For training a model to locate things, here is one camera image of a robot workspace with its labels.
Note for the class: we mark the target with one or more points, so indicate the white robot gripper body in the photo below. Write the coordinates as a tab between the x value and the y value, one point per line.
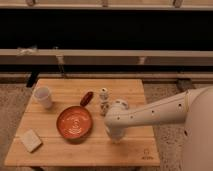
115	134

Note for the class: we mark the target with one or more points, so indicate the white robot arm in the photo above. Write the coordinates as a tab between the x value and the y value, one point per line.
194	107

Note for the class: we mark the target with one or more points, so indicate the orange frying pan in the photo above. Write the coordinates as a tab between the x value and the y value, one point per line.
75	122

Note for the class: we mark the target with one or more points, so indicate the light wooden table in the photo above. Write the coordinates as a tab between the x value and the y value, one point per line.
138	148

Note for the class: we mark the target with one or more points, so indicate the white plastic cup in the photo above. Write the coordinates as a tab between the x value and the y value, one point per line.
43	96

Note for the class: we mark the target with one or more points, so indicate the white sponge block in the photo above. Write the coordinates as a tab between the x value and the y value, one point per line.
30	140

